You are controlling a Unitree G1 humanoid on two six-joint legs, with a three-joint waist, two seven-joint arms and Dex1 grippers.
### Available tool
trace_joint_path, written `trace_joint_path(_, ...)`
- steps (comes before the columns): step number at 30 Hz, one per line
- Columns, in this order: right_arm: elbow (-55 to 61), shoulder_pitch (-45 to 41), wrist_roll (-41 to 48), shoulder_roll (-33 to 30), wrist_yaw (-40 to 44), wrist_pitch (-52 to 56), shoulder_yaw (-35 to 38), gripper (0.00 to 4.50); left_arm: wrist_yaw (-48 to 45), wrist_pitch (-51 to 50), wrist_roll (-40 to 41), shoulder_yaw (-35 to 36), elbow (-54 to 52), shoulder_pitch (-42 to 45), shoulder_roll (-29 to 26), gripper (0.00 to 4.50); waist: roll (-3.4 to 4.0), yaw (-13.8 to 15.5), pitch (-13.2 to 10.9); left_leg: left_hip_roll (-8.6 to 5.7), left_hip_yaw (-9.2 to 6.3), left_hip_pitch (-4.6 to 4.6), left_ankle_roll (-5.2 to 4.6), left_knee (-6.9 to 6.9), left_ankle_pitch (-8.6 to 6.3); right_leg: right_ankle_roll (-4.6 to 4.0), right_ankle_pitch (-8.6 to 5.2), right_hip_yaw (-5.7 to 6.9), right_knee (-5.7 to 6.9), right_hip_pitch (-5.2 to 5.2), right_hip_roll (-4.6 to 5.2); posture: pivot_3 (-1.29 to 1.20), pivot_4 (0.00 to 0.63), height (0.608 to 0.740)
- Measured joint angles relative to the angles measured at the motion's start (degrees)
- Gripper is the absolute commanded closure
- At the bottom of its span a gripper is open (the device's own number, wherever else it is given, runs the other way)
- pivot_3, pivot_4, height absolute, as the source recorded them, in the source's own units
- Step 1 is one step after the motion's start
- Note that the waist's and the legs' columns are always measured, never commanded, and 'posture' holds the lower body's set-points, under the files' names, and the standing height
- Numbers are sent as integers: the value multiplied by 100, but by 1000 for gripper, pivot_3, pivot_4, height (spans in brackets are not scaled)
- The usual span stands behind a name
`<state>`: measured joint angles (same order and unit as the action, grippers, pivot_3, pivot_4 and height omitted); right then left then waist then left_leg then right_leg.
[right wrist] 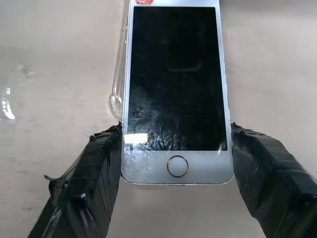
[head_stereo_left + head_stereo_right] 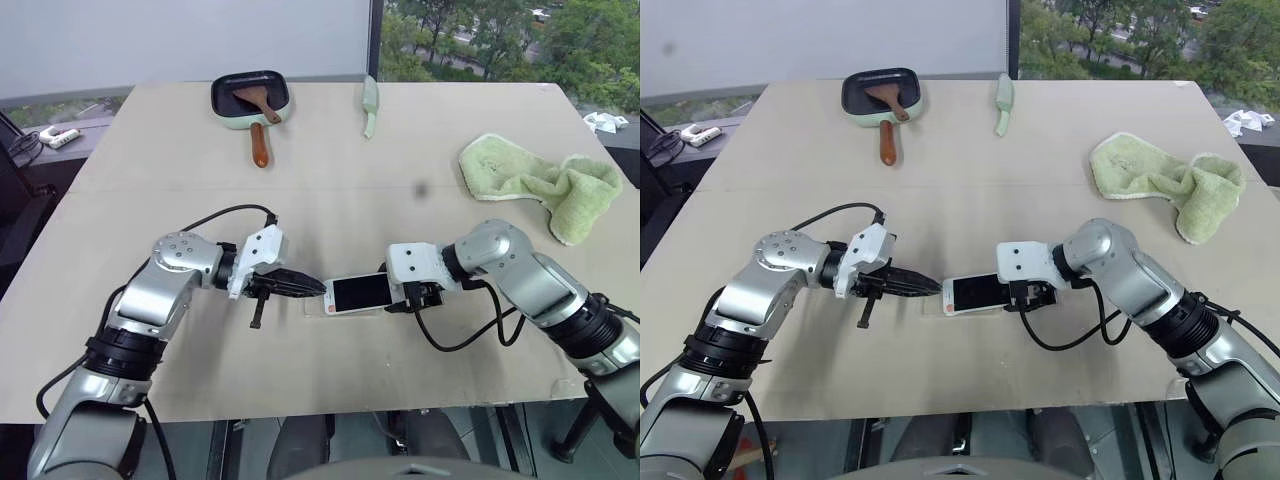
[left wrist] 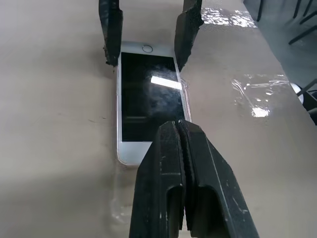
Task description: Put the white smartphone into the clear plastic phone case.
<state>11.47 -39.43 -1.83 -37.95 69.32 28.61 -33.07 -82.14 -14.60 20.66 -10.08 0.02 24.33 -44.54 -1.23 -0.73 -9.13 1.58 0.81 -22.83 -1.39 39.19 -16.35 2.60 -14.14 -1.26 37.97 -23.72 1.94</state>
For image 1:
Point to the white smartphone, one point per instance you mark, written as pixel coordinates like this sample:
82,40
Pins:
177,99

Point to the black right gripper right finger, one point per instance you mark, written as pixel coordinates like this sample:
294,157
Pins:
275,183

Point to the clear plastic phone case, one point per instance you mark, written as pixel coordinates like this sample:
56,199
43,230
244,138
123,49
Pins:
120,74

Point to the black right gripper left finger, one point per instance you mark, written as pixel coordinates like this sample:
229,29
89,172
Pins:
86,183

